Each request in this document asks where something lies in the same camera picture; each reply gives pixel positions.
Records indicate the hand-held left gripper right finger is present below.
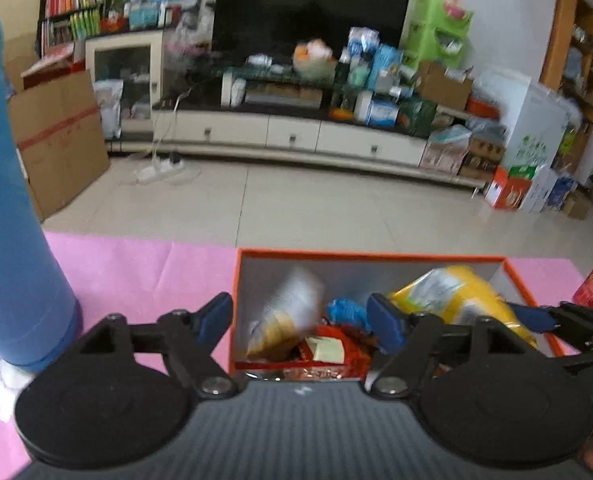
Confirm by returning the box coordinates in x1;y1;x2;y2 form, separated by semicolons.
367;293;534;402

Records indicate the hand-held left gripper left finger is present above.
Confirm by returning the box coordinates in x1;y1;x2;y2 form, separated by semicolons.
71;291;240;401

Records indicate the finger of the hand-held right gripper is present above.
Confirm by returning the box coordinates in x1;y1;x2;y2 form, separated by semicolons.
551;349;593;386
507;301;593;358

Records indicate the blue snack packet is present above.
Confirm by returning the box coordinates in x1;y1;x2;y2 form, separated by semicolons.
325;298;373;333

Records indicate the orange box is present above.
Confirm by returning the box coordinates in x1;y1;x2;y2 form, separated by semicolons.
229;247;567;383

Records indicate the orange red snack packet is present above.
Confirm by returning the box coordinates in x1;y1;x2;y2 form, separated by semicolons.
295;324;378;367

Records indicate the small yellow snack packet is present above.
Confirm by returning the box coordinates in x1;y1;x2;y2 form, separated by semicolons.
245;265;327;361

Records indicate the large yellow snack packet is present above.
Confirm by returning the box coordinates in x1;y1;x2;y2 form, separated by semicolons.
390;265;538;351

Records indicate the pink tablecloth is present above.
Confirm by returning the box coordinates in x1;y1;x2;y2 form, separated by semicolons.
0;230;589;480

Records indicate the small brown cardboard box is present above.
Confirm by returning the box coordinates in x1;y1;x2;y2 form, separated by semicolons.
560;189;593;221

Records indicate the white blue carton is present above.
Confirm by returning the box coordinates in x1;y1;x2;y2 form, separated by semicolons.
519;165;578;214

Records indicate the orange white carton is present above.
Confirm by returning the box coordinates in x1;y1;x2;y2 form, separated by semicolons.
484;165;532;211

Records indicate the white power strip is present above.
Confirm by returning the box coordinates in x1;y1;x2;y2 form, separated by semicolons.
135;156;188;184

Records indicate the dark brown printed carton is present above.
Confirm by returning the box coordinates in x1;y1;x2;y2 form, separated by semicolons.
457;135;507;182

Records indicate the pink white carton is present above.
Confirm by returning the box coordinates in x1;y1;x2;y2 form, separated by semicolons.
418;126;473;176

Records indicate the white television cabinet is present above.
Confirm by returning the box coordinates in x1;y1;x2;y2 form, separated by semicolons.
109;105;479;188

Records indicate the green printed package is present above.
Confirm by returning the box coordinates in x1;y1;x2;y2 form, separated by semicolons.
397;97;438;139

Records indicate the blue thermos jug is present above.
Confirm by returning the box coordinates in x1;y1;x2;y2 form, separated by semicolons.
0;0;83;373

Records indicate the taped brown cardboard box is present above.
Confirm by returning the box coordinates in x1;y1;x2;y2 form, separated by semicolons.
9;70;111;221

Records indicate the open brown cardboard box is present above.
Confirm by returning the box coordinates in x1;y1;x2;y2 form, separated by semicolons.
415;61;475;112

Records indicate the white glass door cabinet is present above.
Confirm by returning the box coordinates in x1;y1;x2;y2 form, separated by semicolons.
85;30;165;142

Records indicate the wooden shelf unit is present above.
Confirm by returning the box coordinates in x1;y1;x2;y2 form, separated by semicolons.
540;0;593;128

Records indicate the green plastic rack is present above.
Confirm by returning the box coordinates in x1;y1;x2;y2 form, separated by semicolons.
403;0;475;69

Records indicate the black television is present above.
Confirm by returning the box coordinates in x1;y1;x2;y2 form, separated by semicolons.
211;0;415;58

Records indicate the dark bookshelf with books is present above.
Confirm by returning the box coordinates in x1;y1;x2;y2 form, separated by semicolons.
37;0;113;59

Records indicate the tall brown cardboard box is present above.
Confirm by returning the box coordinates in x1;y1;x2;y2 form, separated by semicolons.
0;0;46;92

